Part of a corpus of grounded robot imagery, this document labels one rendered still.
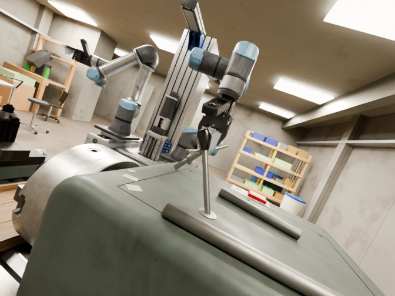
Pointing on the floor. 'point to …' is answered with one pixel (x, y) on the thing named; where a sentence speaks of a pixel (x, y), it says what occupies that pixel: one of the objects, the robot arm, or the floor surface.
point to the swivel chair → (55, 106)
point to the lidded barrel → (292, 204)
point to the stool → (35, 115)
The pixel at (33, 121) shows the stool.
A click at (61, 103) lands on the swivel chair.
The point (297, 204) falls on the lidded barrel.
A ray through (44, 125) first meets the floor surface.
